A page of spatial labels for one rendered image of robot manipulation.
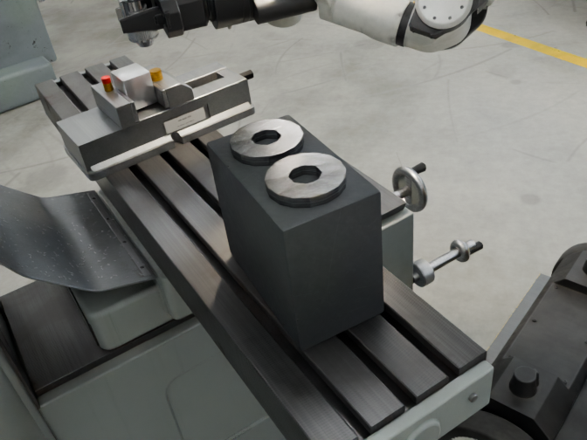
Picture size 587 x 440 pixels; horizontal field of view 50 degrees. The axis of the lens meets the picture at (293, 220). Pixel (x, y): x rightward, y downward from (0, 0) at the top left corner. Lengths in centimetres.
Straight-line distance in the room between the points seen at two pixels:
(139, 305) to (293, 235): 48
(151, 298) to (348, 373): 44
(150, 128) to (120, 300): 32
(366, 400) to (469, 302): 148
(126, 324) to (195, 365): 18
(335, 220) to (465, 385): 24
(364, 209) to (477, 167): 215
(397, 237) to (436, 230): 112
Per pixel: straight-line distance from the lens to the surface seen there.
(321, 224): 65
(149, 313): 109
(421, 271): 144
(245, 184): 71
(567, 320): 134
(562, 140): 304
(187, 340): 115
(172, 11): 96
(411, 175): 147
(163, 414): 125
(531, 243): 243
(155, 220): 101
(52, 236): 112
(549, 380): 121
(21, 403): 108
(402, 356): 75
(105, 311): 105
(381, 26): 97
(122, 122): 115
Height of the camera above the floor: 154
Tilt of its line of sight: 37 degrees down
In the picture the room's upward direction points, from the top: 8 degrees counter-clockwise
